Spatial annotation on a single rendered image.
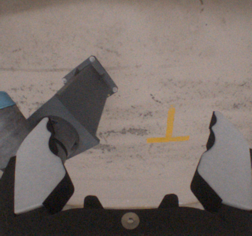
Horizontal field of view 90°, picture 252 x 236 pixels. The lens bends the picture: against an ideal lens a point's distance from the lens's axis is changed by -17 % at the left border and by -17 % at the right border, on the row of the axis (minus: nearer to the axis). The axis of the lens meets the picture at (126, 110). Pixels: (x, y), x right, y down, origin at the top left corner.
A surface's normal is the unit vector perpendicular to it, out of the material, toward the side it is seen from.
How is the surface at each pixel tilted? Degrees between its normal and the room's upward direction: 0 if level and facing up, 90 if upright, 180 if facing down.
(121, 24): 0
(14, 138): 65
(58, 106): 0
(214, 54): 0
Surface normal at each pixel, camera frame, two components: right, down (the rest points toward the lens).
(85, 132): -0.02, 0.50
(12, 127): 0.90, -0.15
